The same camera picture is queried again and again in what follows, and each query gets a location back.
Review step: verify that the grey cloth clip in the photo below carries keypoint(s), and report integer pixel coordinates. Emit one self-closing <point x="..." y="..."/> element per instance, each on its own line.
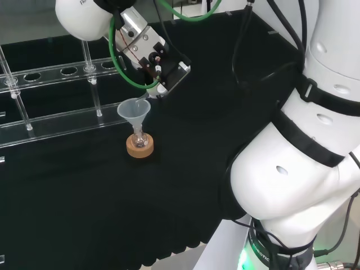
<point x="272" y="32"/>
<point x="228" y="12"/>

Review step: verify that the round-bottom glass flask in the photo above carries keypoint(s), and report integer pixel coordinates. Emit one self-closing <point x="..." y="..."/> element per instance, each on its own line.
<point x="139" y="142"/>

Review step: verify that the metal connector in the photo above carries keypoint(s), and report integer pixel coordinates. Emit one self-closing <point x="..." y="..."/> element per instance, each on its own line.
<point x="337" y="265"/>

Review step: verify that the black bench cloth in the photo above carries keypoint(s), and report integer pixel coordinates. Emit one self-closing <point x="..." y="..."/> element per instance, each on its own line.
<point x="84" y="197"/>

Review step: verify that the pale board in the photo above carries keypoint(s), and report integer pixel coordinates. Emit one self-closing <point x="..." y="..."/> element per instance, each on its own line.
<point x="219" y="247"/>

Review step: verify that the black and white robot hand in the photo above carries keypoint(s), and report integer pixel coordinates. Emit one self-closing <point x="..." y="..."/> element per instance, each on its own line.
<point x="168" y="70"/>

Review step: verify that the clear funnel stand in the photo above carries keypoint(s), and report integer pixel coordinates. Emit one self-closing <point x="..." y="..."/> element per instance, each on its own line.
<point x="56" y="119"/>

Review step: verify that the translucent plastic funnel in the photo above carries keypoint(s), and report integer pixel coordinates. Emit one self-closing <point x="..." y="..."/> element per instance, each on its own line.
<point x="129" y="112"/>

